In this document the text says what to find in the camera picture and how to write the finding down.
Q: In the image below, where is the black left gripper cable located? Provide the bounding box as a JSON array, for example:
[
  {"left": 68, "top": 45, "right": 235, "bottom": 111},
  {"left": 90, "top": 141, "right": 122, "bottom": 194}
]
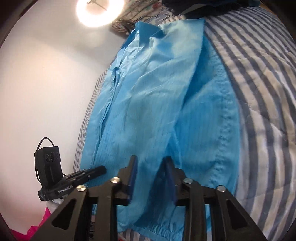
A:
[{"left": 35, "top": 137, "right": 55, "bottom": 183}]

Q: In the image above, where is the ring light on black tripod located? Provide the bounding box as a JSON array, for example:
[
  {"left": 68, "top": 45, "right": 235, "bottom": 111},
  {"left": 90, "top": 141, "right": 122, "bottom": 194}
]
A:
[{"left": 76, "top": 0, "right": 124, "bottom": 27}]

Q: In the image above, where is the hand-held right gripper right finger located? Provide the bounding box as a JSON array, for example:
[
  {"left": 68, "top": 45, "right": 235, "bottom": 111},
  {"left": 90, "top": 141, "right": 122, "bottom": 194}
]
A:
[{"left": 162, "top": 156, "right": 269, "bottom": 241}]

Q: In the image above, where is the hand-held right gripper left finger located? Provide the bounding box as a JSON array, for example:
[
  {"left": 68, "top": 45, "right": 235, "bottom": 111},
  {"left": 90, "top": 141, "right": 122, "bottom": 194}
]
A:
[{"left": 30, "top": 155, "right": 139, "bottom": 241}]

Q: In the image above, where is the blue white striped blanket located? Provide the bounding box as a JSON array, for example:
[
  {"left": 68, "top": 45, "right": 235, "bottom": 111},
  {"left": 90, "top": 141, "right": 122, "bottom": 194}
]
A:
[{"left": 73, "top": 5, "right": 296, "bottom": 241}]

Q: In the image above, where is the light blue zip jacket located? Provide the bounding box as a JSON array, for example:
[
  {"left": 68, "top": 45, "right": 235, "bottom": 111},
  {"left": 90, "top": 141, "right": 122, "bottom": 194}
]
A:
[{"left": 80, "top": 18, "right": 242, "bottom": 237}]

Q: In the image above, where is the folded navy down jacket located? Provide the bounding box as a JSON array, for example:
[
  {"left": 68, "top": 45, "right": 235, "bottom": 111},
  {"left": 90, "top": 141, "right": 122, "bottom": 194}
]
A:
[{"left": 162, "top": 0, "right": 262, "bottom": 16}]

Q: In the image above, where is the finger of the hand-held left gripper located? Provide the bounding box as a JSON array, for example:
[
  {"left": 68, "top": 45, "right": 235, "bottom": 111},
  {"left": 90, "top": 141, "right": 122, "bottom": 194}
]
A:
[{"left": 63, "top": 165, "right": 107, "bottom": 184}]

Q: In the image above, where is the folded floral quilt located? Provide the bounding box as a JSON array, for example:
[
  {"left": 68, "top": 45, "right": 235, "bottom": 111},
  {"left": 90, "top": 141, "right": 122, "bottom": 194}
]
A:
[{"left": 111, "top": 0, "right": 171, "bottom": 35}]

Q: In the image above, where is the person's left forearm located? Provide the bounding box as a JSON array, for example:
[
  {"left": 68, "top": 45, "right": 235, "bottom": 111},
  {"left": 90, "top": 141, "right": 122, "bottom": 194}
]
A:
[{"left": 10, "top": 207, "right": 52, "bottom": 241}]

